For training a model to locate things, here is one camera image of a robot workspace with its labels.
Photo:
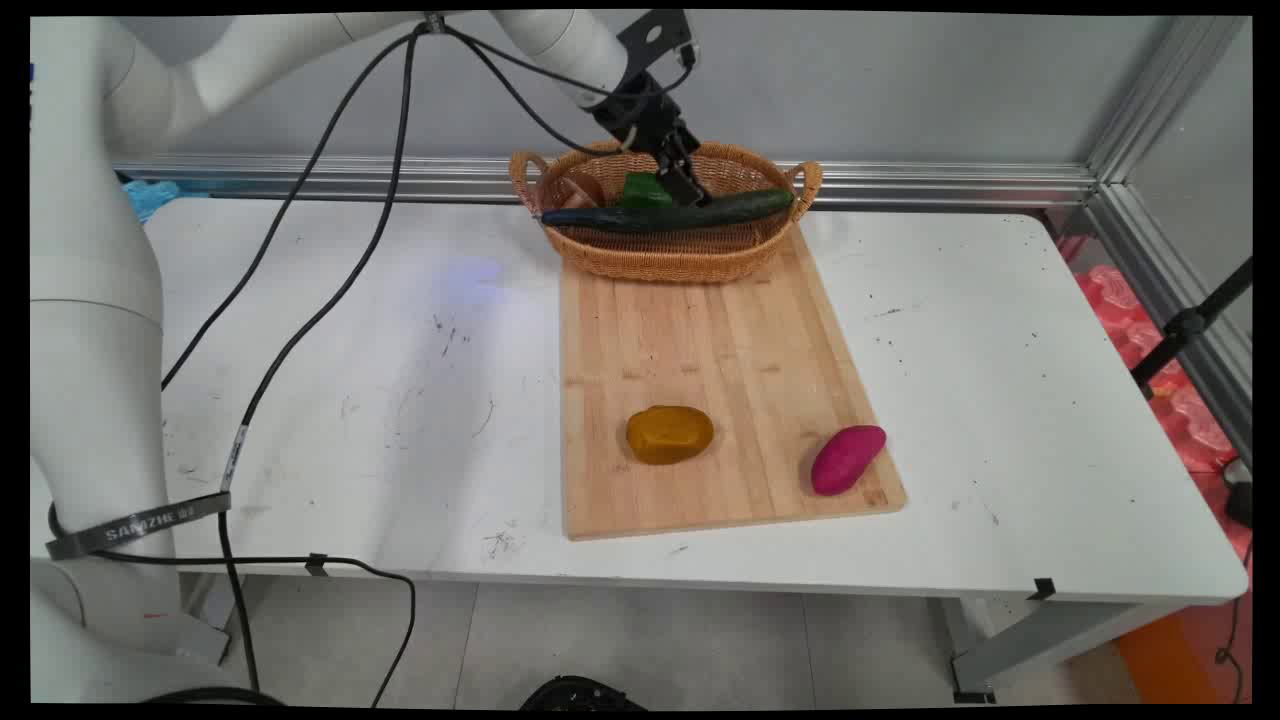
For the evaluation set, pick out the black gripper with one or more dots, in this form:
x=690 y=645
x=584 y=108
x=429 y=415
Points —
x=632 y=108

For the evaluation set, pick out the yellow-brown potato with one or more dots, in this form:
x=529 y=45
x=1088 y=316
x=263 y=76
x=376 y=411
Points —
x=669 y=434

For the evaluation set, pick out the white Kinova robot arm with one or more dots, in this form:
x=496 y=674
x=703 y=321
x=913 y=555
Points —
x=95 y=300

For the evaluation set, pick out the green bell pepper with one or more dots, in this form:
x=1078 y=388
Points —
x=645 y=192

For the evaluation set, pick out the dark green cucumber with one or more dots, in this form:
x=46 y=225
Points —
x=660 y=214

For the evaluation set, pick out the bamboo cutting board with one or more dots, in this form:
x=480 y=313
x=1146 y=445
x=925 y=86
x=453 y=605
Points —
x=715 y=400

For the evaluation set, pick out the purple sweet potato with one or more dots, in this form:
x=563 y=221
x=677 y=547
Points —
x=846 y=460

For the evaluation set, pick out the black tripod leg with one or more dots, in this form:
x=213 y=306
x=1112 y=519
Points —
x=1190 y=322

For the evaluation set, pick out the black round object on floor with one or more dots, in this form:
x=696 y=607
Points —
x=580 y=695

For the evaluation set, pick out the red foam mat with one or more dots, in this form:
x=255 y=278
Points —
x=1180 y=400

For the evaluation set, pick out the grey metal table leg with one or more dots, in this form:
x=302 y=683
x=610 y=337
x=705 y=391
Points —
x=1040 y=640

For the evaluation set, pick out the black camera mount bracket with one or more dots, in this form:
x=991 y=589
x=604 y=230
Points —
x=655 y=38

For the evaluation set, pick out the horizontal aluminium frame rail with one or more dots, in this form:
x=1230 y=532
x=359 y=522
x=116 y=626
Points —
x=400 y=178

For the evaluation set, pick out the slanted aluminium frame rail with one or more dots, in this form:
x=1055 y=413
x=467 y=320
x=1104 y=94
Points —
x=1150 y=130

